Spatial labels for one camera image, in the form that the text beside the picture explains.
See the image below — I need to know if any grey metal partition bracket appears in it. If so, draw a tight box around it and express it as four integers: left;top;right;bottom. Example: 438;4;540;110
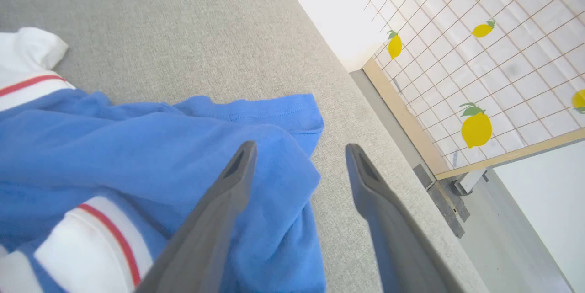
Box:
414;164;489;239

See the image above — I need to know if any plain white partition board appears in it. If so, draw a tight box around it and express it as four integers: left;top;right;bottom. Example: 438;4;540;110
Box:
494;140;585;293

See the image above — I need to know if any lemon print partition panel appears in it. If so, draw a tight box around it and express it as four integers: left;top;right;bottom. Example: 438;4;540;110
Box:
290;0;585;180

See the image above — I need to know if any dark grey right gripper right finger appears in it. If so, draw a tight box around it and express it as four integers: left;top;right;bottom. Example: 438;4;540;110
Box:
345;143;467;293

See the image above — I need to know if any blue shirt with white collar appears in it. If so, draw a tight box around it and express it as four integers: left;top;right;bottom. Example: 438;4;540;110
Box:
0;27;327;293

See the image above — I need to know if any white box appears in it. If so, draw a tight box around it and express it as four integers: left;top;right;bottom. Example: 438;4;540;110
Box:
296;0;391;73

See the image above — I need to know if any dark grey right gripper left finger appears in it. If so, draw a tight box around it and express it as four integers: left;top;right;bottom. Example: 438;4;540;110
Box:
135;141;257;293

